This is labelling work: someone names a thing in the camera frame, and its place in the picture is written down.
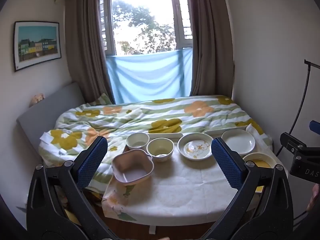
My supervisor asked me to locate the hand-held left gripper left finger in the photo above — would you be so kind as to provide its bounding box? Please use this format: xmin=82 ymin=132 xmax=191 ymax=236
xmin=26 ymin=136 xmax=118 ymax=240

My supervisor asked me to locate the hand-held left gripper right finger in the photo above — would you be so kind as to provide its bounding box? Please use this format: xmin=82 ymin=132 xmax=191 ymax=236
xmin=200 ymin=137 xmax=294 ymax=240

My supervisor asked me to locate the pink square bowl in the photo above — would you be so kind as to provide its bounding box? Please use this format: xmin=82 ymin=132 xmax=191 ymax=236
xmin=111 ymin=149 xmax=153 ymax=186

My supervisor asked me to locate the person's right hand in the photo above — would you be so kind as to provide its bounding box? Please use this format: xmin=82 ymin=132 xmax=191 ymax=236
xmin=307 ymin=182 xmax=320 ymax=213

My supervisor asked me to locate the plain white plate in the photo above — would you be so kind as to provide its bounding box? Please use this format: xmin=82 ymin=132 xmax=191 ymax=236
xmin=221 ymin=129 xmax=256 ymax=155

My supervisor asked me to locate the white rectangular tray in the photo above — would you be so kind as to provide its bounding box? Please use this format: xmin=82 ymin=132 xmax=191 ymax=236
xmin=147 ymin=132 xmax=185 ymax=141
xmin=203 ymin=127 xmax=248 ymax=136

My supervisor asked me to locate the yellow rimmed bowl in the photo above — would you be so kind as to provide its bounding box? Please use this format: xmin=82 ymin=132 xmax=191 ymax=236
xmin=242 ymin=152 xmax=278 ymax=169

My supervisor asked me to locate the floral cream plate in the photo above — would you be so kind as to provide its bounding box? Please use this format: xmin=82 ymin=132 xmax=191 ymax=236
xmin=177 ymin=132 xmax=214 ymax=161

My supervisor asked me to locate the tall cream bowl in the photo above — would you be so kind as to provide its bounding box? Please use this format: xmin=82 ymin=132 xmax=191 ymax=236
xmin=125 ymin=132 xmax=150 ymax=151

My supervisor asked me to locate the white floral tablecloth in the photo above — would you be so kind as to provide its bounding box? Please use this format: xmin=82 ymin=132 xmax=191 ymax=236
xmin=102 ymin=127 xmax=284 ymax=222

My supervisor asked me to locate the striped floral blanket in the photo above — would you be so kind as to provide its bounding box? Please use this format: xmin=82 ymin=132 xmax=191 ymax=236
xmin=39 ymin=95 xmax=272 ymax=193

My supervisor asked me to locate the wide cream bowl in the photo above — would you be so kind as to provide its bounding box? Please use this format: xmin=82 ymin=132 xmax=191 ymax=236
xmin=146 ymin=138 xmax=175 ymax=162

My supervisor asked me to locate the grey padded headboard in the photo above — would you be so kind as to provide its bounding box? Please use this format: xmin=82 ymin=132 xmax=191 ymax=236
xmin=16 ymin=82 xmax=86 ymax=161

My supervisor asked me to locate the beige plush toy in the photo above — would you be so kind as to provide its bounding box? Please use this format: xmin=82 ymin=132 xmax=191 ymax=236
xmin=30 ymin=93 xmax=46 ymax=108

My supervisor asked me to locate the light blue cloth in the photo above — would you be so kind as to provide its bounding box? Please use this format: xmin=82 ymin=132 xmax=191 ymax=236
xmin=106 ymin=49 xmax=194 ymax=104

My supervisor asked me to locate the brown curtain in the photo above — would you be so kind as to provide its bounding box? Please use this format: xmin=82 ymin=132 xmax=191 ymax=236
xmin=188 ymin=0 xmax=234 ymax=97
xmin=64 ymin=0 xmax=116 ymax=104

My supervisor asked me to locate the framed town picture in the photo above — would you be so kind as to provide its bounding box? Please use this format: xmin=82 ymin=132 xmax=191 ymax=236
xmin=13 ymin=21 xmax=62 ymax=72

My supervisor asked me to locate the window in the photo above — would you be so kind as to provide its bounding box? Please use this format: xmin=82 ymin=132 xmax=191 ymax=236
xmin=98 ymin=0 xmax=194 ymax=56

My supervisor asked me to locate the black cable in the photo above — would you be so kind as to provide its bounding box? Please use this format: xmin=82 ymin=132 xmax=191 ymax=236
xmin=275 ymin=64 xmax=312 ymax=156

